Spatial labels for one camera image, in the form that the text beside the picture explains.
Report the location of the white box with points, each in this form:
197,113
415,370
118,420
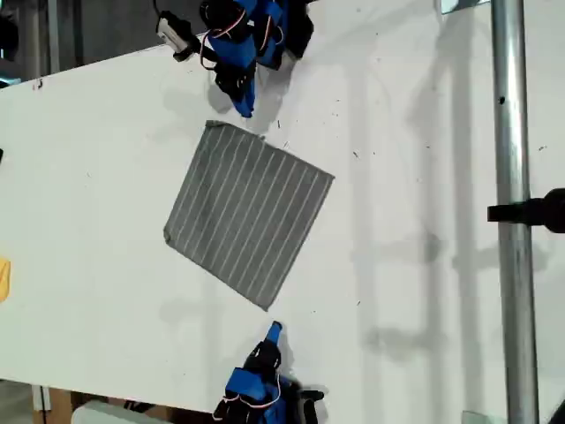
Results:
115,415

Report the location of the yellow object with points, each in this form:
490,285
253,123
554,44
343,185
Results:
4,280

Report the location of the metal bracket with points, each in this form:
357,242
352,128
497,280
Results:
459,5

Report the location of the steel post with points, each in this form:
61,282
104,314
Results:
514,132

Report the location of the grey white-striped towel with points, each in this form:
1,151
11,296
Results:
247,212

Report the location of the wooden board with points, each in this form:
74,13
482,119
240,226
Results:
59,406

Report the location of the black clamp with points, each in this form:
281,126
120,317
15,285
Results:
543,209

